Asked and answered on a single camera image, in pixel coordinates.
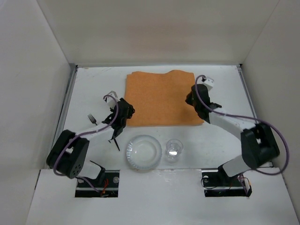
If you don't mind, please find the orange cloth napkin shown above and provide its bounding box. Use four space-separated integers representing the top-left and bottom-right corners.
125 70 204 127

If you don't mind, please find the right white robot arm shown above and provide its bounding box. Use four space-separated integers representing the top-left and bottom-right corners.
186 84 280 184

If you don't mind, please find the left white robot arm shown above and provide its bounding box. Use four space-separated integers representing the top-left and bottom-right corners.
46 97 135 180

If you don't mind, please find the black plastic fork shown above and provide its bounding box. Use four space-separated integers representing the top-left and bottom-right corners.
88 114 98 126

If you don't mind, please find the clear plastic plate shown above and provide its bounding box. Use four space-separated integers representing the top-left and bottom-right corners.
126 135 162 170

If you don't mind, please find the clear plastic cup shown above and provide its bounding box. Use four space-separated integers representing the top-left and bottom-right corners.
165 139 183 163

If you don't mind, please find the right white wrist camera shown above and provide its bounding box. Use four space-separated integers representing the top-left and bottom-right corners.
202 76 214 90

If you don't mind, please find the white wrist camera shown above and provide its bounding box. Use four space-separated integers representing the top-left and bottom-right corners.
202 76 214 90
103 90 119 108

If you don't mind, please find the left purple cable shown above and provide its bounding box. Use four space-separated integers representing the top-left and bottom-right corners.
53 94 122 193

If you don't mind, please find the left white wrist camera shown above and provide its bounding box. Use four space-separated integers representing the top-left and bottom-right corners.
103 90 119 108

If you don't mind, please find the right aluminium table rail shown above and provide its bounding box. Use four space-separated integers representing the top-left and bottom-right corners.
236 63 291 188

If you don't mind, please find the aluminium table rail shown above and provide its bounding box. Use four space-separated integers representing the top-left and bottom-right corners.
48 64 78 169
236 63 291 188

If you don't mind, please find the left aluminium table rail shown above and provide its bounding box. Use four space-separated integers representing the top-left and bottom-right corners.
48 64 78 169

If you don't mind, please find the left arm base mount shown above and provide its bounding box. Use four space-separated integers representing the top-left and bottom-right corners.
75 170 120 198

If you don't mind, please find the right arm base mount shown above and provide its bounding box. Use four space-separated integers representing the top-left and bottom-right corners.
201 169 252 197

